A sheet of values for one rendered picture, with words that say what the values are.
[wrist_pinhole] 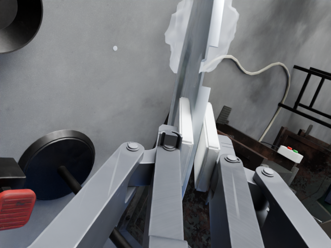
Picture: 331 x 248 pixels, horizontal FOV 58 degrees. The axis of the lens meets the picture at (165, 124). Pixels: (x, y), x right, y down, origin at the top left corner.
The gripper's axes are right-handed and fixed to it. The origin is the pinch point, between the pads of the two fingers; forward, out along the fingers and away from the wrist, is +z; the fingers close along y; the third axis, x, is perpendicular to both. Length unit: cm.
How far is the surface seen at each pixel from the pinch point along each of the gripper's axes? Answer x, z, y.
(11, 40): -19, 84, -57
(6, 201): -25.1, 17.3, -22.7
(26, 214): -29.3, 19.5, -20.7
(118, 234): -76, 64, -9
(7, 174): -25.1, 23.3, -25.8
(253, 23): -5, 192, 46
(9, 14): -11, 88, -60
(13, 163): -25.8, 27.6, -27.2
